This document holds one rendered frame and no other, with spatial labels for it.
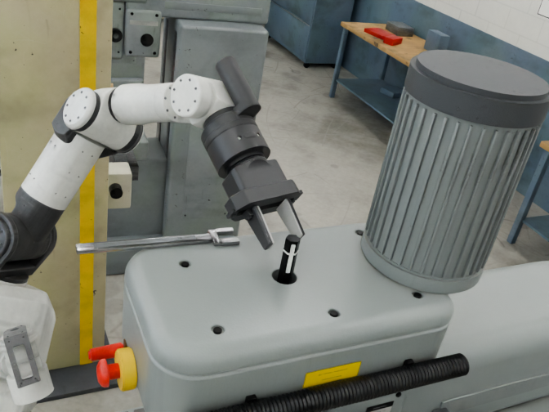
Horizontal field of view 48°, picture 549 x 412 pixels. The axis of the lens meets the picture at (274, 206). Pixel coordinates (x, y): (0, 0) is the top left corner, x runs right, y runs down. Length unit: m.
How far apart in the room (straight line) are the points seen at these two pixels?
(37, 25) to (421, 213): 1.83
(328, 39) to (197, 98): 7.45
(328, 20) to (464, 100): 7.46
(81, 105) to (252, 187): 0.38
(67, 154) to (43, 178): 0.06
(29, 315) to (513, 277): 0.95
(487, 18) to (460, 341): 5.70
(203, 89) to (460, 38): 6.05
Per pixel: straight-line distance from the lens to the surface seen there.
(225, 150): 0.91
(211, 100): 0.94
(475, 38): 6.73
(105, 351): 1.04
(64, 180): 1.18
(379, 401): 1.04
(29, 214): 1.20
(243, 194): 0.87
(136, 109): 1.08
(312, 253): 0.98
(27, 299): 1.23
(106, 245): 0.93
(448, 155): 0.86
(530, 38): 6.26
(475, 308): 1.21
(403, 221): 0.92
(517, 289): 1.32
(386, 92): 7.21
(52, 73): 2.52
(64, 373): 3.34
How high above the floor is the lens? 2.43
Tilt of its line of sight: 30 degrees down
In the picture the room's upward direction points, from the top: 10 degrees clockwise
